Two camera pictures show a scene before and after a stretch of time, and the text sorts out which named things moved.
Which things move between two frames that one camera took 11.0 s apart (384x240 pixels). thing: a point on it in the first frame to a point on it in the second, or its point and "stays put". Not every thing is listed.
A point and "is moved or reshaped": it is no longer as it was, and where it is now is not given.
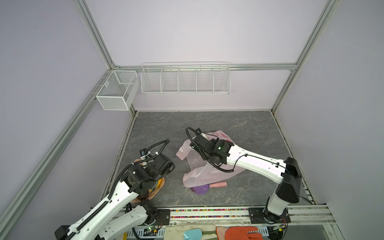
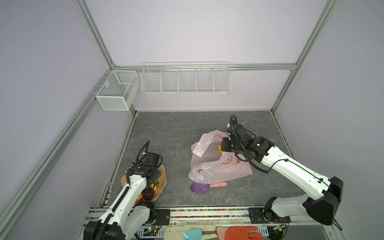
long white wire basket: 186,78 stays put
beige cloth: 176,232 stays put
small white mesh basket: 119,91 stays put
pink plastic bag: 202,170 is moved or reshaped
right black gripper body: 214,143 to 228,146
